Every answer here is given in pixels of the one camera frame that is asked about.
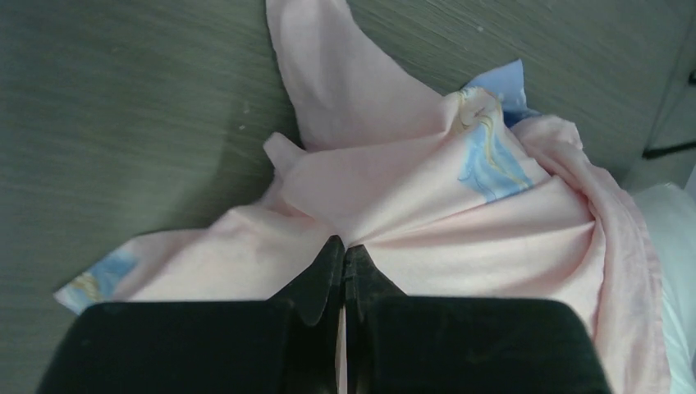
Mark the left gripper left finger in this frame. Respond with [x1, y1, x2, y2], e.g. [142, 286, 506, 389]
[38, 236, 345, 393]

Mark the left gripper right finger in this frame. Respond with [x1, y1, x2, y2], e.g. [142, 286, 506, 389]
[344, 246, 610, 393]

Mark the pink pillowcase with blue print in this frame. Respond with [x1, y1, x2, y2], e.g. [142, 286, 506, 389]
[55, 1, 671, 393]

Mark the white pillow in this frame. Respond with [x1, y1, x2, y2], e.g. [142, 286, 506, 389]
[634, 184, 695, 393]

